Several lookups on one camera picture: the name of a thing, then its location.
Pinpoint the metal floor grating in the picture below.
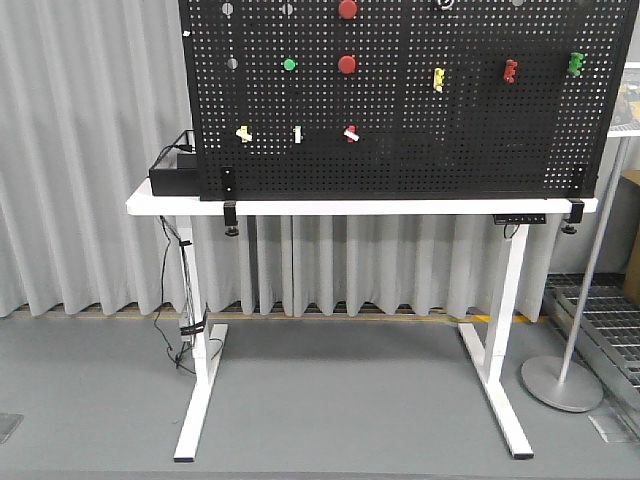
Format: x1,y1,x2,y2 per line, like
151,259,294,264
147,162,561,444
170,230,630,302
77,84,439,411
574,273,639,442

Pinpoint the red rotary switch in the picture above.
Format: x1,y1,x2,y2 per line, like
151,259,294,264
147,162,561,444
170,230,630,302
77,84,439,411
343,125,360,143

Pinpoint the white green rotary switch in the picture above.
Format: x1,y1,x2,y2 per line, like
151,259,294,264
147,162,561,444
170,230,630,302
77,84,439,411
293,125,303,144

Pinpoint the grey curtain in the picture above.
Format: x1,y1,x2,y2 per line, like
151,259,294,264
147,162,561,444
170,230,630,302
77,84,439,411
0,0,640,319

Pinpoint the white standing desk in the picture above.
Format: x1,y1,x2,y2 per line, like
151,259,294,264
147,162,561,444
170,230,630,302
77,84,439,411
126,180,598,463

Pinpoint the black open tray box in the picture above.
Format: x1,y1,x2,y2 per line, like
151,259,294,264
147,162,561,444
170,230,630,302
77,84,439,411
148,130,200,197

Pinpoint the black perforated pegboard panel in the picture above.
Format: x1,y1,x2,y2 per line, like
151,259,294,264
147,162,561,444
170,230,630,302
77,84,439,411
179,1,639,200

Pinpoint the black clamp bracket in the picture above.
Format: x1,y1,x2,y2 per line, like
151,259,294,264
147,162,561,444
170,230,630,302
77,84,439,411
560,163,589,235
221,166,239,237

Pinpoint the green round push button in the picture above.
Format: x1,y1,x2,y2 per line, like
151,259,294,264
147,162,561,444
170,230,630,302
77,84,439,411
283,58,297,71

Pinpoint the black power cable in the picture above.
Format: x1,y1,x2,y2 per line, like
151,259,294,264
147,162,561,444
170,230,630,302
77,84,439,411
152,142,224,375

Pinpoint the lower red mushroom button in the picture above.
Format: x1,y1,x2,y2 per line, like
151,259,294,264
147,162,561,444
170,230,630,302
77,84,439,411
337,54,358,75

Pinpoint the left black clamp bracket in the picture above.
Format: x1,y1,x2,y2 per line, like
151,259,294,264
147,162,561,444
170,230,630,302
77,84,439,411
221,166,239,237

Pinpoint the upper red mushroom button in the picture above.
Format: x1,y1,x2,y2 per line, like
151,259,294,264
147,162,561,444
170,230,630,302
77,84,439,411
338,0,359,20

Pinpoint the red mushroom button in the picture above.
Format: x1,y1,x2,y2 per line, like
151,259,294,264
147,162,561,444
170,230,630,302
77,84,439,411
337,54,358,75
338,0,359,20

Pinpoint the right black clamp bracket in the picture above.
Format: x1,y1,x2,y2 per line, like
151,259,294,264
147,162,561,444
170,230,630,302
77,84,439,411
560,163,589,235

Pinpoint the grey round-base stand pole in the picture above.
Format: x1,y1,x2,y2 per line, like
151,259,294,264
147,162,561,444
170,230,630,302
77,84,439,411
520,135,632,413

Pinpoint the yellow rotary switch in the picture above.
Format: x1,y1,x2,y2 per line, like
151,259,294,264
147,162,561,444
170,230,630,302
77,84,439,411
235,125,253,143

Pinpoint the desk height control panel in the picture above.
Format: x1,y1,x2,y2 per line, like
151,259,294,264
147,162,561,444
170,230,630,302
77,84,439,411
493,214,546,225

